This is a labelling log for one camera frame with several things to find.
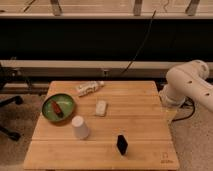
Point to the red brown item in bowl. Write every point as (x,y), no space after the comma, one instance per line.
(57,109)

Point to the white rectangular block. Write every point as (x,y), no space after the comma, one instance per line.
(101,108)

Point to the black eraser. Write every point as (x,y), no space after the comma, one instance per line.
(122,144)

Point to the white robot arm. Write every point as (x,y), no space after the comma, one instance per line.
(188,80)

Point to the green bowl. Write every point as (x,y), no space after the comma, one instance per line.
(66,103)

